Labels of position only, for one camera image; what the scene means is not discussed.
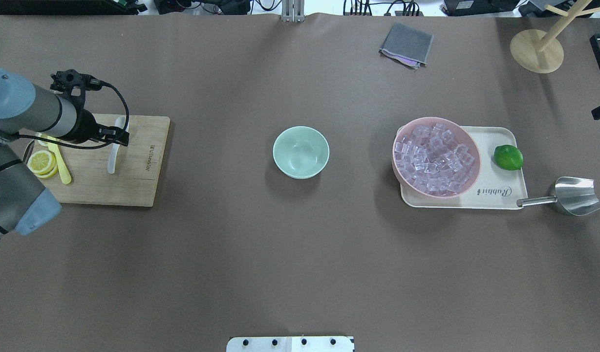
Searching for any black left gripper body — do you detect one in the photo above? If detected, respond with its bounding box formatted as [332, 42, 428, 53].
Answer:
[49, 69, 116, 144]

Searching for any white ceramic spoon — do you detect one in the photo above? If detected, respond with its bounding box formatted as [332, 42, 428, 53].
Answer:
[107, 115, 129, 174]

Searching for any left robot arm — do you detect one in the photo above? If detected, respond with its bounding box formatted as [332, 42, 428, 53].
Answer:
[0, 67, 129, 240]

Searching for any stainless steel ice scoop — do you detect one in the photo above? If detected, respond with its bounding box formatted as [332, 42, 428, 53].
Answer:
[516, 176, 600, 217]

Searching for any pink bowl of ice cubes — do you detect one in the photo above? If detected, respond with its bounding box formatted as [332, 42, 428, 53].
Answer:
[391, 117, 482, 199]

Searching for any mint green bowl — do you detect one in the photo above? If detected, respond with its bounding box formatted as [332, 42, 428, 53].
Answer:
[272, 126, 330, 179]

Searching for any yellow plastic knife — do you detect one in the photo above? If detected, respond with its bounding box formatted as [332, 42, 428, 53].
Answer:
[46, 136, 72, 185]

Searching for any bamboo cutting board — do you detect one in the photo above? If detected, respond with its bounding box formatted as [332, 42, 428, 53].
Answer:
[39, 114, 170, 207]

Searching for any lemon slice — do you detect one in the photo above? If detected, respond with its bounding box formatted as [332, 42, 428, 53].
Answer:
[26, 150, 58, 179]

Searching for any wooden mug tree stand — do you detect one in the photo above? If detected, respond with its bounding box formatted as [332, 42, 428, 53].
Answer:
[510, 0, 600, 74]

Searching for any green lime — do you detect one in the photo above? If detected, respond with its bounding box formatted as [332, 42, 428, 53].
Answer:
[493, 144, 524, 170]

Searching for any cream rectangular serving tray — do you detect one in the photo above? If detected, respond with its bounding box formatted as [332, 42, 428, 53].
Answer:
[400, 126, 528, 210]

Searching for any grey folded cloth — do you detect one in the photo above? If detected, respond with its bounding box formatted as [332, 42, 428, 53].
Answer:
[379, 23, 434, 69]

